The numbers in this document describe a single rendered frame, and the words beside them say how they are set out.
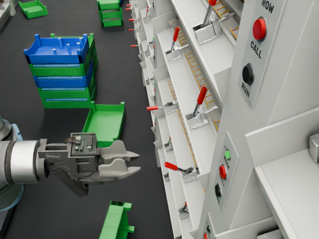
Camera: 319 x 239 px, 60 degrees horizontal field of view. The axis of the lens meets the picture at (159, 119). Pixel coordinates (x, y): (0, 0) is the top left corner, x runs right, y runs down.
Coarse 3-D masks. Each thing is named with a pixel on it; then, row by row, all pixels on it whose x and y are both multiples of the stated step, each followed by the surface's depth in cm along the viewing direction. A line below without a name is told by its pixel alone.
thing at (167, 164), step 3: (165, 162) 66; (168, 162) 66; (165, 165) 66; (168, 165) 66; (171, 165) 66; (174, 165) 67; (171, 168) 67; (174, 168) 67; (177, 168) 67; (180, 168) 69; (180, 171) 68; (183, 171) 69; (186, 171) 69; (186, 174) 69
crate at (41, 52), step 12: (36, 36) 160; (84, 36) 160; (36, 48) 161; (48, 48) 163; (60, 48) 163; (72, 48) 163; (84, 48) 156; (36, 60) 150; (48, 60) 150; (60, 60) 150; (72, 60) 150
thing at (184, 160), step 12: (156, 72) 101; (168, 72) 100; (168, 84) 100; (168, 96) 95; (168, 120) 88; (180, 132) 82; (180, 144) 79; (180, 156) 76; (192, 156) 75; (192, 180) 70; (192, 192) 68; (204, 192) 66; (192, 204) 66; (192, 216) 64
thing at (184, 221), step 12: (168, 132) 109; (168, 144) 101; (168, 156) 101; (168, 168) 97; (180, 180) 92; (180, 192) 89; (180, 204) 86; (180, 216) 82; (180, 228) 81; (192, 228) 80
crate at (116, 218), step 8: (112, 208) 101; (120, 208) 101; (128, 208) 101; (112, 216) 98; (120, 216) 98; (104, 224) 96; (112, 224) 96; (120, 224) 115; (128, 224) 114; (104, 232) 94; (112, 232) 94; (120, 232) 114
